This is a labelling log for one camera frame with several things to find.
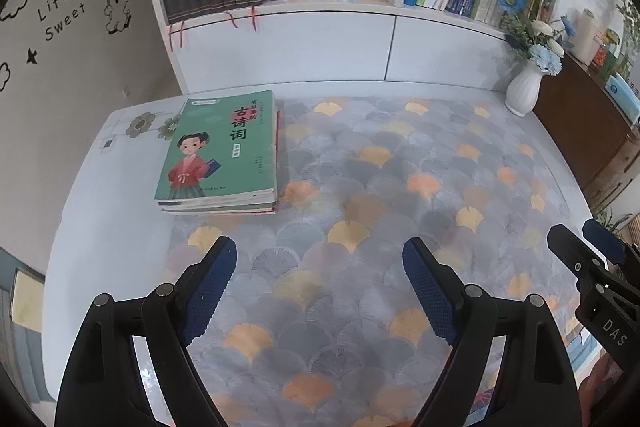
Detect small jar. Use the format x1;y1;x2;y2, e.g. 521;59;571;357
592;32;613;65

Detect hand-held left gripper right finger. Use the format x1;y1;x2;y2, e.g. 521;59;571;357
402;237;581;427

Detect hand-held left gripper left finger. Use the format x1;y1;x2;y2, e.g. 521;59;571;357
54;235;238;427

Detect pale cover book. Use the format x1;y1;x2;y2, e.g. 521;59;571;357
157;193;278;209

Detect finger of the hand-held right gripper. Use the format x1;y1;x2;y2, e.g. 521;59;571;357
582;218;640;268
546;224;608;280

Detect yellowish flat box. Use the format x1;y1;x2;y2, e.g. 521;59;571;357
10;269;47;333

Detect blue white artificial flowers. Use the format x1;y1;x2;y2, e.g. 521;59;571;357
495;0;568;75

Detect white paper roll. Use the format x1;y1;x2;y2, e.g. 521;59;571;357
570;7;598;65

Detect green potted plant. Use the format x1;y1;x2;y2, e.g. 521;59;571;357
612;0;640;83

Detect white bookshelf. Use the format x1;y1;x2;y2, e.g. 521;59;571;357
136;0;571;95

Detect fan patterned table mat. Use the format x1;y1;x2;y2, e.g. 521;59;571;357
165;96;601;427

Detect small leafy plant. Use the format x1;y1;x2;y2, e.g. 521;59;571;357
592;207;633;233

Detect brown wooden cabinet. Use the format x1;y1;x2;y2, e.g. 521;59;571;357
532;52;640;208

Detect white ceramic vase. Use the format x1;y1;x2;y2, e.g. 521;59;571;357
505;58;546;118

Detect green girl cover book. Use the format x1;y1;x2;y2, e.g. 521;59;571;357
154;90;277;203

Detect green packet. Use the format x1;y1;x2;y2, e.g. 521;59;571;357
600;42;623;78

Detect light blue tissue box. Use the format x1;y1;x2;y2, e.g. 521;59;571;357
604;74;640;125

